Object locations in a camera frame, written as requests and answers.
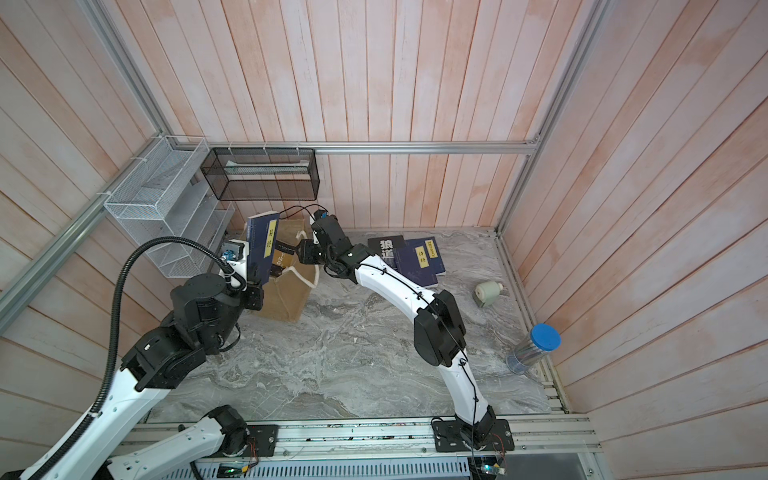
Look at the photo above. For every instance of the white wire mesh shelf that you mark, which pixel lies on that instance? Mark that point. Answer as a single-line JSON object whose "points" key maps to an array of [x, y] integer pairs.
{"points": [[164, 194]]}

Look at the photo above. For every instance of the navy book far right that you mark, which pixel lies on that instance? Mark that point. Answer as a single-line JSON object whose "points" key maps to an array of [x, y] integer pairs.
{"points": [[433, 256]]}

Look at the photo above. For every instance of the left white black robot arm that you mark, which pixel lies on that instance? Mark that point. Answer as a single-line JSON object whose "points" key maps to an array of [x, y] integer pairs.
{"points": [[206, 310]]}

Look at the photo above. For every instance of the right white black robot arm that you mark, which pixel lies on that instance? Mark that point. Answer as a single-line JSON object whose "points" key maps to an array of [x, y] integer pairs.
{"points": [[438, 327]]}

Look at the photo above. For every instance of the navy book yijing label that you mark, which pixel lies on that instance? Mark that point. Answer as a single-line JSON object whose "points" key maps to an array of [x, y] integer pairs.
{"points": [[261, 230]]}

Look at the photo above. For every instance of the navy book yellow label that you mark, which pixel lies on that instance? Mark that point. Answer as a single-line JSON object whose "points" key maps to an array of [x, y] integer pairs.
{"points": [[413, 265]]}

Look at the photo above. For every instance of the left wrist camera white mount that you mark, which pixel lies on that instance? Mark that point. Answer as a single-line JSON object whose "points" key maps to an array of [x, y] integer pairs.
{"points": [[235, 253]]}

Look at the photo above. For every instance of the black wolf title book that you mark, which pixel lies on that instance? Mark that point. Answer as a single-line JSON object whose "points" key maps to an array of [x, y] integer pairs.
{"points": [[386, 247]]}

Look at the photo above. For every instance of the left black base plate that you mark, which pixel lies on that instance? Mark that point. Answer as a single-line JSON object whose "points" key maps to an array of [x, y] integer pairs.
{"points": [[258, 441]]}

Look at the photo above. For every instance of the black wire mesh basket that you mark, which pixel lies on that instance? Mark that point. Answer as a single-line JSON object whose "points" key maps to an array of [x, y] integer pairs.
{"points": [[262, 174]]}

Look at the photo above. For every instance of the aluminium mounting rail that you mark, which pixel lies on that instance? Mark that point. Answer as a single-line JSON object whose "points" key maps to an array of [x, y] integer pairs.
{"points": [[413, 437]]}

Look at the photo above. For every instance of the clear jar blue lid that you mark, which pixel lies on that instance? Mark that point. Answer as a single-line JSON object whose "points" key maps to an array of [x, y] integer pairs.
{"points": [[541, 340]]}

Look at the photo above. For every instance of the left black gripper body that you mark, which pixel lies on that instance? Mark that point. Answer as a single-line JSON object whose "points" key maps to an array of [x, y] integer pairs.
{"points": [[252, 297]]}

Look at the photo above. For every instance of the burlap canvas tote bag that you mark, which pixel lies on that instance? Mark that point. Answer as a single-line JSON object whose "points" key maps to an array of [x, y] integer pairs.
{"points": [[291, 282]]}

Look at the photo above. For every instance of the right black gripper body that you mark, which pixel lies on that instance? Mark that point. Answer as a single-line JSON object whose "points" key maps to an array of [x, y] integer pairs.
{"points": [[315, 255]]}

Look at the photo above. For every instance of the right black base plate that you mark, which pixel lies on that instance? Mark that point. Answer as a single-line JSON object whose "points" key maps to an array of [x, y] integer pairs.
{"points": [[453, 435]]}

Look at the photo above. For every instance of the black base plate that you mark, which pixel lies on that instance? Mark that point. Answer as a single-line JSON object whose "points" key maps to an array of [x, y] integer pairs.
{"points": [[453, 435], [258, 441]]}

